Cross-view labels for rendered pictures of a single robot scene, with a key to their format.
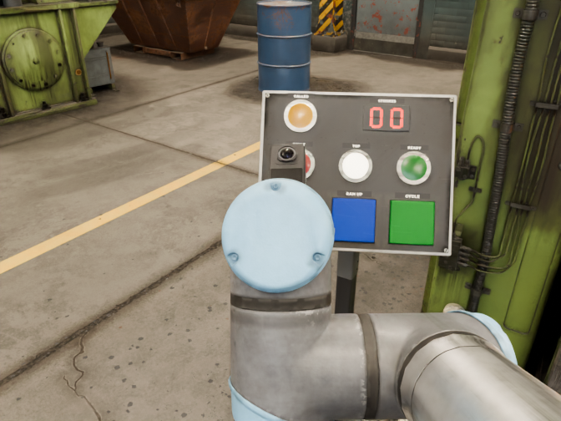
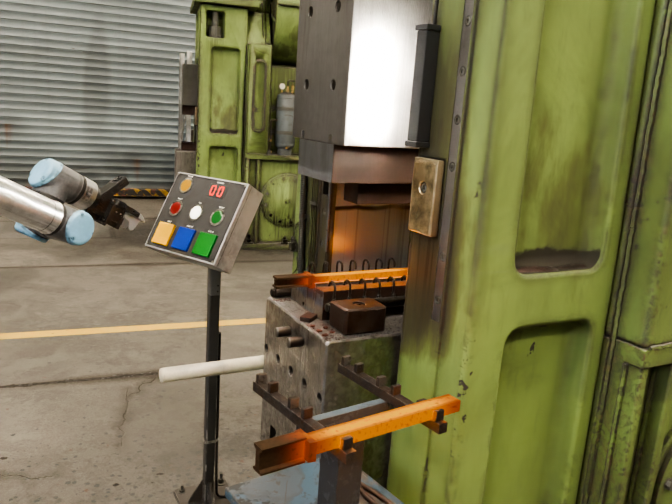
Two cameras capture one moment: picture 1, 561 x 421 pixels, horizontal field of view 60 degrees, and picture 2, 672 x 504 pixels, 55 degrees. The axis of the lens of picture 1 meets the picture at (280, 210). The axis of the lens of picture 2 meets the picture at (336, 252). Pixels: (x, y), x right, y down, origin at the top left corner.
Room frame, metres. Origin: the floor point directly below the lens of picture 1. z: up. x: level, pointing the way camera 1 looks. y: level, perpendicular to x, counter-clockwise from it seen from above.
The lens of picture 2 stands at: (-0.73, -1.60, 1.45)
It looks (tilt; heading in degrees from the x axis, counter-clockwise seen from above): 13 degrees down; 31
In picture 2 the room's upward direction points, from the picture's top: 4 degrees clockwise
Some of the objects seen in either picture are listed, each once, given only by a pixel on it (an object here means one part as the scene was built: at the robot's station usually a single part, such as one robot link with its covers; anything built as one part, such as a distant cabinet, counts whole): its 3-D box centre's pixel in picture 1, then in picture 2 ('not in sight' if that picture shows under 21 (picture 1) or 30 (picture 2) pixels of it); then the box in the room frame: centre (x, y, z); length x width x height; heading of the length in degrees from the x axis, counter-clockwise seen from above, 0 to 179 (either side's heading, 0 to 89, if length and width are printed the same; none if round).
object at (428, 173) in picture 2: not in sight; (425, 196); (0.62, -1.00, 1.27); 0.09 x 0.02 x 0.17; 60
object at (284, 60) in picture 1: (284, 47); not in sight; (5.44, -0.04, 0.44); 0.59 x 0.59 x 0.88
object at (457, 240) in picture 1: (454, 252); not in sight; (0.95, -0.40, 0.80); 0.06 x 0.03 x 0.14; 60
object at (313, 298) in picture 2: not in sight; (373, 288); (0.84, -0.77, 0.96); 0.42 x 0.20 x 0.09; 150
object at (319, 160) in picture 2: not in sight; (383, 161); (0.84, -0.77, 1.32); 0.42 x 0.20 x 0.10; 150
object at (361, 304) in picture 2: not in sight; (358, 315); (0.62, -0.85, 0.95); 0.12 x 0.08 x 0.06; 150
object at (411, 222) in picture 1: (411, 222); (205, 245); (0.74, -0.23, 1.01); 0.07 x 0.05 x 0.07; 85
